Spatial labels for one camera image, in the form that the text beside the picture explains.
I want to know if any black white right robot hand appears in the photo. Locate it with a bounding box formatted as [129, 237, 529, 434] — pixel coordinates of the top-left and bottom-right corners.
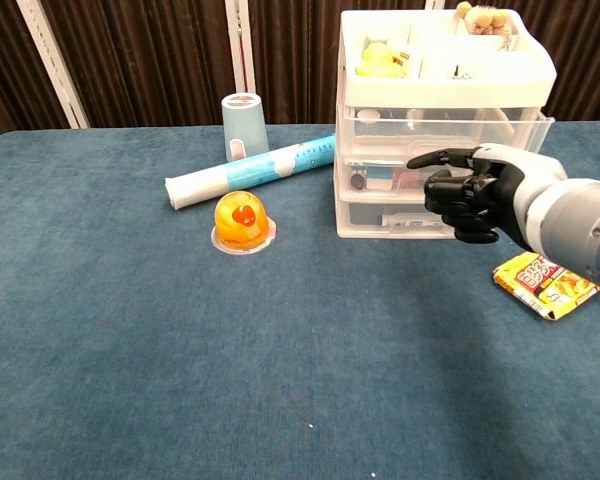
[406, 143, 570, 251]

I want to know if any white compartment tray stack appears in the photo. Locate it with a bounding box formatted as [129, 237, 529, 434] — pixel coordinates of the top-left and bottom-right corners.
[333, 8, 558, 240]

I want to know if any clear plastic drawer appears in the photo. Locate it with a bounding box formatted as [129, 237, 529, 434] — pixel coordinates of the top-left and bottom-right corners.
[338, 199, 456, 237]
[340, 105, 556, 160]
[335, 159, 456, 199]

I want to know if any white printed tube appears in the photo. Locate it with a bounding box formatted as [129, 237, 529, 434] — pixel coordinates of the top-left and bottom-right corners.
[381, 213, 446, 229]

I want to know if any yellow snack packet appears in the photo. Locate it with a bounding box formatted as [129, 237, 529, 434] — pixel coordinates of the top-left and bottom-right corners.
[492, 251, 600, 324]

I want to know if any white blue small box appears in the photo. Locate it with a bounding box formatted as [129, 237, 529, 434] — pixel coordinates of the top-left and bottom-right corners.
[367, 167, 396, 191]

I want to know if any white orange card packet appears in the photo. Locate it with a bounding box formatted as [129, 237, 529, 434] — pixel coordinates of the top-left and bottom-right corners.
[389, 44, 424, 76]

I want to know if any beige plush toy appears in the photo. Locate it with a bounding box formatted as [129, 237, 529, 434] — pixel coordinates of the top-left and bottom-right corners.
[454, 1, 511, 36]

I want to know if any yellow round plush toy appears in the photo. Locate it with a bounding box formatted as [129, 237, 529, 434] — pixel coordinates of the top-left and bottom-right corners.
[355, 42, 406, 79]

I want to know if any blue-grey cup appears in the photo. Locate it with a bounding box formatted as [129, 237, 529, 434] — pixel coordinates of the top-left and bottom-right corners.
[221, 92, 271, 162]

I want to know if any white blue bag roll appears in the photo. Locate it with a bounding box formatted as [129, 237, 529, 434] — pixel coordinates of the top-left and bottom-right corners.
[163, 133, 337, 211]

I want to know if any orange fruit jelly cup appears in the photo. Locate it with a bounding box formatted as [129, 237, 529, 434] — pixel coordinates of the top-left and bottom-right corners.
[210, 189, 278, 255]

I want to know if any blue felt table mat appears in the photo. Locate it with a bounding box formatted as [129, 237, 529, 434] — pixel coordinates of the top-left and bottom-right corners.
[0, 118, 600, 480]

